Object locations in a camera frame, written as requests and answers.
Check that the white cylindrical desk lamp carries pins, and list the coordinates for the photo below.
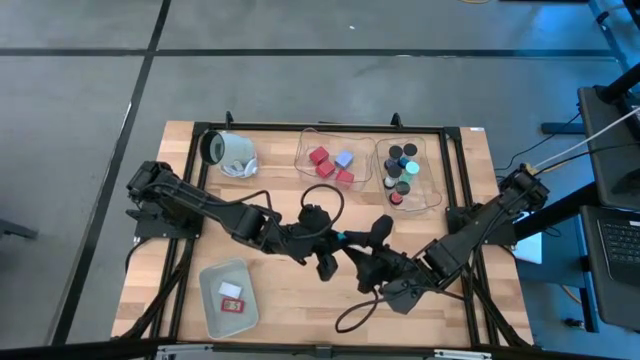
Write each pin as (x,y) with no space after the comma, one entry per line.
(232,149)

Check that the white paper sheet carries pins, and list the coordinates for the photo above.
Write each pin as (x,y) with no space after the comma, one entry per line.
(531,250)

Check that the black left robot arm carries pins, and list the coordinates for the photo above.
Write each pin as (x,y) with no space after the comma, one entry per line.
(200,205)

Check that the white card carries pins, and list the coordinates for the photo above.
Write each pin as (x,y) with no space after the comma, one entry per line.
(230,289)

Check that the grey plastic tray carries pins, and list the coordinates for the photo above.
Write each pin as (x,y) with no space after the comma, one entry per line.
(215,320)

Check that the wide clear plastic bin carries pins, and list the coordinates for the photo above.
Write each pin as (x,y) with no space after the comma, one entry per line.
(306,150)

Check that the red charger cube with prongs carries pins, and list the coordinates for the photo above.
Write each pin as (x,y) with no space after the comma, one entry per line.
(325,170)

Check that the teal card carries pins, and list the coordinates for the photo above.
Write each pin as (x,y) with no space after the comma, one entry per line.
(341,236)

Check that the grey chair foot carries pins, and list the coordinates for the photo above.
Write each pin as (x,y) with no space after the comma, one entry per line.
(17,230)

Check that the white sand hourglass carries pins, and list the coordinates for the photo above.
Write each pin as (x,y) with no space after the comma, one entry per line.
(395,171)

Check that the red sand hourglass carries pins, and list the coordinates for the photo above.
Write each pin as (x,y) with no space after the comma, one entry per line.
(402,188)

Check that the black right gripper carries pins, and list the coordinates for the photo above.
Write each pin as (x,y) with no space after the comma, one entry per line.
(402,275)

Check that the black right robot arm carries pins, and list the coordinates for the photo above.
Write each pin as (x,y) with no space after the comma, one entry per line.
(475,230)

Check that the red card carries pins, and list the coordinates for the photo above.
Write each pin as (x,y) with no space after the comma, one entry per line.
(232,305)

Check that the narrow clear plastic bin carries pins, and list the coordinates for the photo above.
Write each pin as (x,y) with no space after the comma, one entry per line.
(425,195)

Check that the teal hourglass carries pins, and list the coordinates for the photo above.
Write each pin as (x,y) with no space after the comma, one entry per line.
(412,167)

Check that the black pole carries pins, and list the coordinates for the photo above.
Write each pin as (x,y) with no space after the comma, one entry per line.
(620,82)

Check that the black laptop with keyboard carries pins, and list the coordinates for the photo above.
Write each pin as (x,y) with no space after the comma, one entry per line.
(620,260)

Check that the black aluminium table frame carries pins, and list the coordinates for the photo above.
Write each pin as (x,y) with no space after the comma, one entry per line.
(260,126)

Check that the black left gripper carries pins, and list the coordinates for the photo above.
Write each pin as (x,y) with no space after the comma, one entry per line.
(305,242)

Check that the lavender charger cube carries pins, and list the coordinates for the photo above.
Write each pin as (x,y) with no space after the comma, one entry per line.
(344,159)

